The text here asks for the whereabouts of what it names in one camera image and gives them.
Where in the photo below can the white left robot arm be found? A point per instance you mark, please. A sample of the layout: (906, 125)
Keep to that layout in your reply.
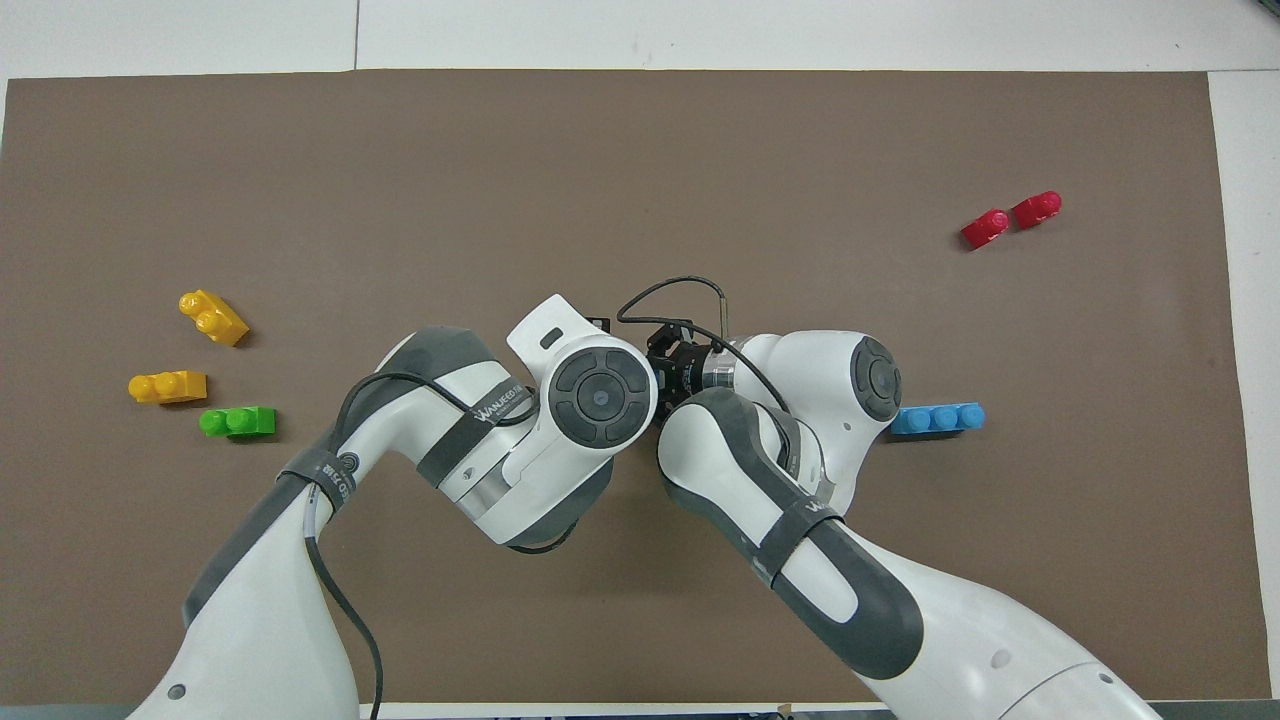
(270, 600)

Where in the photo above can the yellow two-stud brick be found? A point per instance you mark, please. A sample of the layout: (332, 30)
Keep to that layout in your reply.
(213, 318)
(167, 387)

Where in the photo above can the green two-stud brick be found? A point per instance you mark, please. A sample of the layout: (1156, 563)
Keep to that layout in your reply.
(238, 422)

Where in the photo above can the brown paper mat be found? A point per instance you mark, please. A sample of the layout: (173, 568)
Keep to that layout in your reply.
(640, 180)

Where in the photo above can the red one-stud brick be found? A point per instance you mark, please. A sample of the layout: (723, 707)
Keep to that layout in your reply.
(985, 229)
(1037, 209)

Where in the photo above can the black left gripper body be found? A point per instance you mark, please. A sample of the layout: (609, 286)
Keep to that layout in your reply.
(599, 325)

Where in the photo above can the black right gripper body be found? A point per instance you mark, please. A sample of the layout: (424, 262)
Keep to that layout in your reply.
(685, 370)

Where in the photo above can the blue three-stud brick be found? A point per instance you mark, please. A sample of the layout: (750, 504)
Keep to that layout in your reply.
(938, 419)

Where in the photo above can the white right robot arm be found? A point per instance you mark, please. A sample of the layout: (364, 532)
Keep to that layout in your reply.
(860, 590)

